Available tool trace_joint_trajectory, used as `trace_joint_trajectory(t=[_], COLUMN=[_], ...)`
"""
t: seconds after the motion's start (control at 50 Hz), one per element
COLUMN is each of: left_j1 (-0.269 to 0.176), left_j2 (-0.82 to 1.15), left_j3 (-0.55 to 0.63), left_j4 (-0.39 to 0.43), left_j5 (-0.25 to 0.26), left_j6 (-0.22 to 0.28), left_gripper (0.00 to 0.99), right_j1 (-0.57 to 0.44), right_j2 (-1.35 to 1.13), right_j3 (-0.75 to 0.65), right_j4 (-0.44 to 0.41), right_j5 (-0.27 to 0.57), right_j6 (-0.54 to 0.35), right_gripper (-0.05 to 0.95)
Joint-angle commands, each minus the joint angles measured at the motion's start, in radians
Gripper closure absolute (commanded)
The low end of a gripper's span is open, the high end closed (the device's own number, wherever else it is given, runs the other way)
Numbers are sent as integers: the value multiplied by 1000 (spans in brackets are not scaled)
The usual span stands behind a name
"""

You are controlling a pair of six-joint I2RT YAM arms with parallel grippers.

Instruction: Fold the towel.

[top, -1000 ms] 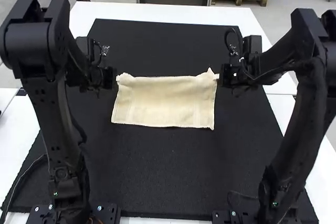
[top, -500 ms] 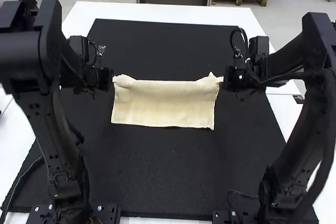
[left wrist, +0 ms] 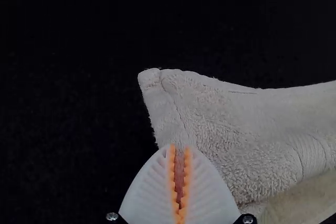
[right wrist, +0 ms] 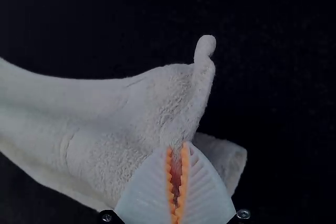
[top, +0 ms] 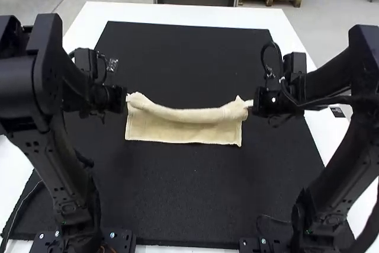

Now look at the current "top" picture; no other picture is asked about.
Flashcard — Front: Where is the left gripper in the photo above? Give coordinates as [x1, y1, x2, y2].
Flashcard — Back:
[99, 85, 127, 114]

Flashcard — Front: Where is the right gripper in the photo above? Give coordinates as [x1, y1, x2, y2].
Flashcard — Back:
[251, 86, 287, 117]

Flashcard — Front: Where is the pale towel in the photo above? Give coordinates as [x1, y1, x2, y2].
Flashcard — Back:
[124, 90, 255, 148]

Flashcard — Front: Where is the wooden pallet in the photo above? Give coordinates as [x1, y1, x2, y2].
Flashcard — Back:
[238, 0, 303, 8]

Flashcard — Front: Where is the black mat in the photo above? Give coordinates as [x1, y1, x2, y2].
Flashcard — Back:
[0, 21, 356, 249]

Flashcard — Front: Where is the black cable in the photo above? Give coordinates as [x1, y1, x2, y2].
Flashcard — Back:
[259, 41, 282, 81]

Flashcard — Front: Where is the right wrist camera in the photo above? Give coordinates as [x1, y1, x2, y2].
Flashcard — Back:
[282, 52, 307, 82]

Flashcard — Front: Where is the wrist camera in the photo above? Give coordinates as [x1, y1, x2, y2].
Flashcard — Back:
[73, 47, 100, 80]
[282, 52, 307, 82]

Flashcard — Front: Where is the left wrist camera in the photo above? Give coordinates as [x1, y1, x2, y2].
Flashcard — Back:
[73, 47, 100, 80]

